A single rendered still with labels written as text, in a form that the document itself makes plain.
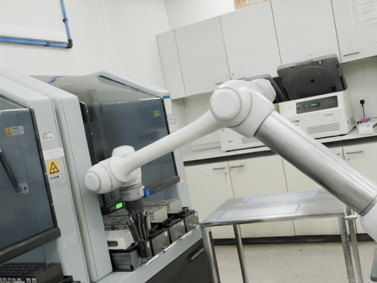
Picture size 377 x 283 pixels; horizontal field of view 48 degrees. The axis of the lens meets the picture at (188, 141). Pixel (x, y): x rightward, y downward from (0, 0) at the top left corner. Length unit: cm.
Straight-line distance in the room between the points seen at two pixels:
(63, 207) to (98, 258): 26
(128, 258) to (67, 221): 30
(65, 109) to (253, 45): 278
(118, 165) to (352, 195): 76
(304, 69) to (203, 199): 153
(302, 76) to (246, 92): 282
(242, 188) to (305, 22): 159
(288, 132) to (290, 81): 285
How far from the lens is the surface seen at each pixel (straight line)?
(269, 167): 388
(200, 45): 437
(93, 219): 169
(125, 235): 175
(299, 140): 125
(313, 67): 395
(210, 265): 194
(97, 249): 170
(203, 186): 415
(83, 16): 373
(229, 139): 397
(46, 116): 157
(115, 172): 151
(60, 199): 157
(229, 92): 122
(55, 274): 153
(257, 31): 416
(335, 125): 372
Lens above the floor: 127
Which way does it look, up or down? 3 degrees down
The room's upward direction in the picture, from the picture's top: 11 degrees counter-clockwise
